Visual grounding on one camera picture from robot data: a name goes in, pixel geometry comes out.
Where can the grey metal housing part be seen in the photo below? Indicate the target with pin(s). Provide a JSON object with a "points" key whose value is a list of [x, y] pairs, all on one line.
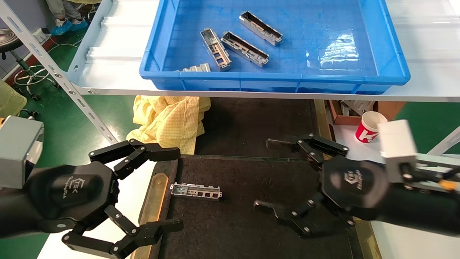
{"points": [[197, 67], [260, 28], [196, 190], [245, 48], [215, 49]]}

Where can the white side table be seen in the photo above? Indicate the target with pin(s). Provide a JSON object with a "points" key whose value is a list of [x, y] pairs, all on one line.
{"points": [[130, 201]]}

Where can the person with blue shoe covers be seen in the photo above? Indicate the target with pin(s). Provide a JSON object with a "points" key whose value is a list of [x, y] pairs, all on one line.
{"points": [[66, 25]]}

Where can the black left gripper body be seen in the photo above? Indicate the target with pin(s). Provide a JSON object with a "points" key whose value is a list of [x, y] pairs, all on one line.
{"points": [[72, 194]]}

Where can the red paper cup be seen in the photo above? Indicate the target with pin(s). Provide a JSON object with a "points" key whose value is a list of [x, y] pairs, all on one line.
{"points": [[366, 127]]}

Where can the grey metal bracket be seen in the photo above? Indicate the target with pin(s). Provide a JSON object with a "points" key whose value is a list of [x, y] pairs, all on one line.
{"points": [[355, 107]]}

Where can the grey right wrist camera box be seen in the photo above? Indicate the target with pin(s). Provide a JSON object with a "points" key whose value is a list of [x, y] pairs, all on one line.
{"points": [[395, 144]]}

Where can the brown cardboard box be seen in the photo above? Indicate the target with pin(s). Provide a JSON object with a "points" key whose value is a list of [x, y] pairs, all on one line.
{"points": [[390, 108]]}

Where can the black stool chrome base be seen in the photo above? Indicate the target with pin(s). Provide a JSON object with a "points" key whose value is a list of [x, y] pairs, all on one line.
{"points": [[9, 37]]}

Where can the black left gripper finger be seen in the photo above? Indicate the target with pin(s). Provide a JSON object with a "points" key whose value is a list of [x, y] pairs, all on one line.
{"points": [[143, 233], [158, 154]]}

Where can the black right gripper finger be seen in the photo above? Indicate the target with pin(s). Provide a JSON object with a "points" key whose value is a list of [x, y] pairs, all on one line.
{"points": [[305, 216], [320, 147]]}

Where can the white rounded table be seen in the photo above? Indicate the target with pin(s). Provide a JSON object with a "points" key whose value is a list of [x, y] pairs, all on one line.
{"points": [[413, 248]]}

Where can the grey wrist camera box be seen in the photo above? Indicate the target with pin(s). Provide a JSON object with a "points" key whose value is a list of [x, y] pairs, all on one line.
{"points": [[18, 151], [395, 144]]}

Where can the white low board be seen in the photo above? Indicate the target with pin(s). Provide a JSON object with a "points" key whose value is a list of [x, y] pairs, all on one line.
{"points": [[359, 153]]}

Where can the blue plastic tray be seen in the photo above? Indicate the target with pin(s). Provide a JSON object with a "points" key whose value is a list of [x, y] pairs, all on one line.
{"points": [[287, 75]]}

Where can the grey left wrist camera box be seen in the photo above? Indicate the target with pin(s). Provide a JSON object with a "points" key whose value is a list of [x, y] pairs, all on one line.
{"points": [[18, 151]]}

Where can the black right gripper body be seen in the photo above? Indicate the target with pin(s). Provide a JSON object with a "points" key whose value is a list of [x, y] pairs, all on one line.
{"points": [[355, 183]]}

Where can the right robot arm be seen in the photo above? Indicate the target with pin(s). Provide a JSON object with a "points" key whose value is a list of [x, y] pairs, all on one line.
{"points": [[424, 216]]}

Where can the white power strip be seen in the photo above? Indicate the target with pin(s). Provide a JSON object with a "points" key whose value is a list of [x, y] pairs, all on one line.
{"points": [[40, 34]]}

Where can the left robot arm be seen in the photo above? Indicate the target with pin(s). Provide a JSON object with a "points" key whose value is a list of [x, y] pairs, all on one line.
{"points": [[12, 212]]}

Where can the yellow cloth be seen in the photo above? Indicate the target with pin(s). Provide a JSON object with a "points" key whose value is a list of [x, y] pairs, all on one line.
{"points": [[169, 118]]}

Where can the white metal shelf frame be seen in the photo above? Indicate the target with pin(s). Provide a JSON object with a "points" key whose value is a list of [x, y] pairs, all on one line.
{"points": [[115, 72]]}

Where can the yellow green garment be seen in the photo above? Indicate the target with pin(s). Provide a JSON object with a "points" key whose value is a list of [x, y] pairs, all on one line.
{"points": [[10, 100]]}

